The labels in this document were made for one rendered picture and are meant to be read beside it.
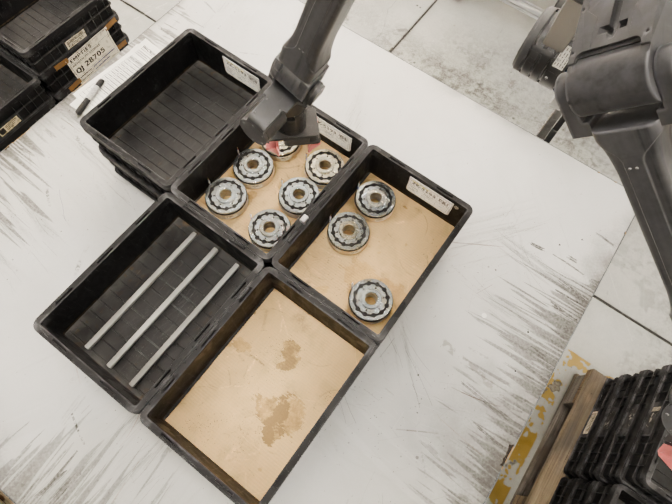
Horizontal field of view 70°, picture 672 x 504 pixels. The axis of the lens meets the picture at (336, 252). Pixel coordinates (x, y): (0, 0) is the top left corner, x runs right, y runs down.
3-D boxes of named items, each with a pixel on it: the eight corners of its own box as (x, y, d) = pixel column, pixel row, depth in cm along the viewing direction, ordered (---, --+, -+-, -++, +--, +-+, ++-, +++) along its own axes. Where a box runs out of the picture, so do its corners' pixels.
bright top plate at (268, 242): (264, 203, 118) (264, 201, 118) (298, 223, 117) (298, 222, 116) (240, 234, 115) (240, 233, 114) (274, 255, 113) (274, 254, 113)
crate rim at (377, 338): (370, 147, 120) (371, 141, 118) (472, 212, 114) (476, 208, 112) (268, 266, 107) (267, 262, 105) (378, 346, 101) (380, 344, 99)
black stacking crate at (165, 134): (199, 59, 140) (190, 28, 129) (278, 111, 134) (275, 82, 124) (97, 150, 127) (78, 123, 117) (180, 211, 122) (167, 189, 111)
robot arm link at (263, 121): (328, 81, 77) (287, 44, 76) (284, 130, 73) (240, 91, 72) (310, 113, 88) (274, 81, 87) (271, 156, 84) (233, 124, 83)
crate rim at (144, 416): (268, 266, 107) (267, 262, 105) (378, 347, 101) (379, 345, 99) (139, 418, 94) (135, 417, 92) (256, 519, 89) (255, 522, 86)
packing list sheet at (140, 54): (141, 36, 156) (140, 35, 156) (195, 70, 152) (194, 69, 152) (64, 101, 146) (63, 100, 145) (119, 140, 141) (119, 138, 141)
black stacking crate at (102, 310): (180, 213, 121) (167, 191, 111) (271, 280, 116) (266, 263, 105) (59, 337, 109) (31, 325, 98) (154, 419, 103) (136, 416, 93)
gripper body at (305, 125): (319, 140, 93) (319, 117, 86) (266, 145, 92) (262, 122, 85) (315, 113, 95) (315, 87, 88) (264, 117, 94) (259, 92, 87)
